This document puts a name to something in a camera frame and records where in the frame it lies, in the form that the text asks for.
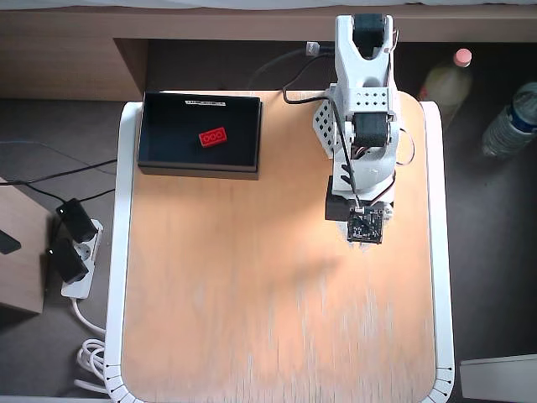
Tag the brown wooden box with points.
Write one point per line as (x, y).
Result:
(23, 273)

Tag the black cardboard bin box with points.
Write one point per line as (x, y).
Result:
(176, 142)

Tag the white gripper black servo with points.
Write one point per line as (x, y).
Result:
(388, 211)

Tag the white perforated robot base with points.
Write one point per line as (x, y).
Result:
(324, 121)

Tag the black power adapter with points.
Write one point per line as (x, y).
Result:
(67, 260)
(77, 220)

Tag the juice bottle pink cap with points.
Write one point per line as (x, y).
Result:
(449, 84)

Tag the grey white box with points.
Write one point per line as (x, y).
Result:
(499, 380)

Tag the white label strip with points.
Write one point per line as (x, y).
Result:
(204, 101)

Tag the brown wooden bed frame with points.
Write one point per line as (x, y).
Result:
(58, 54)

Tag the white table frame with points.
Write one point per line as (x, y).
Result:
(119, 252)

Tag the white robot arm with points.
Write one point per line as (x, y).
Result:
(361, 75)

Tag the clear plastic water bottle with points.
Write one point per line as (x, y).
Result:
(509, 121)

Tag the white bed sheet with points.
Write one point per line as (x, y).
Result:
(168, 2)

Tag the black camera circuit board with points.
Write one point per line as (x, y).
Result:
(365, 226)

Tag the white power strip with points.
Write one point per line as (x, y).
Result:
(81, 285)

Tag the red lego block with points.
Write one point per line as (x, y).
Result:
(213, 137)

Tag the small black flat object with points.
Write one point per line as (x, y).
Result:
(7, 243)

